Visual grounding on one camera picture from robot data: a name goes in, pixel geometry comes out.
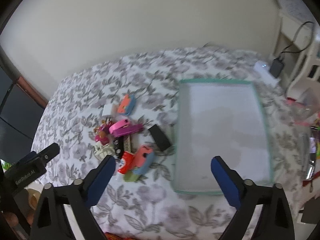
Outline floral grey white blanket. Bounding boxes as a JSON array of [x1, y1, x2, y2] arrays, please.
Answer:
[[32, 47, 301, 239]]

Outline purple translucent lighter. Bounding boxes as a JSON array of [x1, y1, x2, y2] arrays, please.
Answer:
[[112, 124, 144, 138]]

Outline red white glue bottle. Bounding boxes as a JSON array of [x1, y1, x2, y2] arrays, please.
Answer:
[[118, 151, 135, 174]]

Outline beige tape roll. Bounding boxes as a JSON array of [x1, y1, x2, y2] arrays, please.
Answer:
[[27, 189, 41, 211]]

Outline pink smart band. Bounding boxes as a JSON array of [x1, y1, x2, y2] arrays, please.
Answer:
[[109, 119, 131, 134]]

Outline teal rimmed white box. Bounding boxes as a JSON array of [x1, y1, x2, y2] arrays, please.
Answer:
[[172, 79, 273, 194]]

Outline person's left hand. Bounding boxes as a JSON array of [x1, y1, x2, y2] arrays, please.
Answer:
[[1, 200, 35, 228]]

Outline black toy car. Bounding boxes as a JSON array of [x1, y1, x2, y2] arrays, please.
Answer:
[[113, 137, 124, 160]]

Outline orange blue toy far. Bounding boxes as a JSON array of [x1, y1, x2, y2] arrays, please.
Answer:
[[117, 94, 136, 116]]

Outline pink dog figure toy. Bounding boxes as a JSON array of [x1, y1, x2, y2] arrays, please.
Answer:
[[94, 120, 113, 145]]

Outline orange blue toy with green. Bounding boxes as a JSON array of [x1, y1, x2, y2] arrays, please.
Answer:
[[124, 145, 155, 182]]

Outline gold patterned lighter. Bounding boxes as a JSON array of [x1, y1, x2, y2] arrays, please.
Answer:
[[123, 135, 132, 153]]

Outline black rectangular box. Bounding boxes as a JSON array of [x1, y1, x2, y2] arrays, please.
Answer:
[[148, 125, 171, 152]]

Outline white power strip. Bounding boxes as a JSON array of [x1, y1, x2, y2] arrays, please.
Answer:
[[253, 61, 280, 87]]

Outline white shelf furniture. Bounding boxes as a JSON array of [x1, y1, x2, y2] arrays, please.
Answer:
[[270, 10, 319, 99]]

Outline dark grey power adapter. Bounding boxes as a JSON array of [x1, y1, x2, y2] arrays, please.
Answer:
[[269, 57, 284, 78]]

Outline clear drinking glass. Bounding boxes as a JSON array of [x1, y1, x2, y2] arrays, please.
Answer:
[[292, 88, 319, 122]]

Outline white wall charger plug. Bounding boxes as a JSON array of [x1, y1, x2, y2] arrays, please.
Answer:
[[101, 104, 118, 116]]

